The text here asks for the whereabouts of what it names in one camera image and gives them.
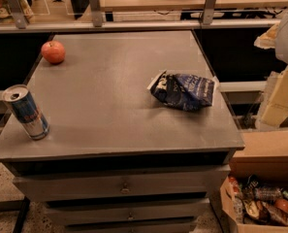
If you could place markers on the red bull can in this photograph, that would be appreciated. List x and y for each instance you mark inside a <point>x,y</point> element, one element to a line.
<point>20,101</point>

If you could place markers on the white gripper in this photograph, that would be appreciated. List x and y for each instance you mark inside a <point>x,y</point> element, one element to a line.
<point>275,104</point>

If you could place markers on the grey drawer cabinet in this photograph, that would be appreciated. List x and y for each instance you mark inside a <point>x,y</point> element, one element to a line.
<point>115,159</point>

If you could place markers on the blue chip bag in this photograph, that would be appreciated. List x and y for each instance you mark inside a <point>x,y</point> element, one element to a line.
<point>185,92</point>

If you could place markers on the red apple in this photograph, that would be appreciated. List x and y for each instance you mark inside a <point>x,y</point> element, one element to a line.
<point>53,52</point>

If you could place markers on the cardboard box of snacks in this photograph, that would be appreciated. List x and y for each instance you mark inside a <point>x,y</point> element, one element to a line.
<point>255,205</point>

